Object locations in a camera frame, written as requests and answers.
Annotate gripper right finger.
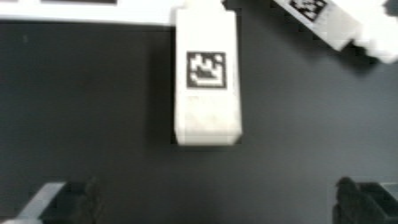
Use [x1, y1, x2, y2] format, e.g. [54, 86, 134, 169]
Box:
[333, 177, 398, 224]

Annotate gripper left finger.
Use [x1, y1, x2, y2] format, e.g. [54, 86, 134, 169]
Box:
[11, 178, 102, 224]

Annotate white tag sheet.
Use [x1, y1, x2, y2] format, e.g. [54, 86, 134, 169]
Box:
[0, 0, 185, 26]

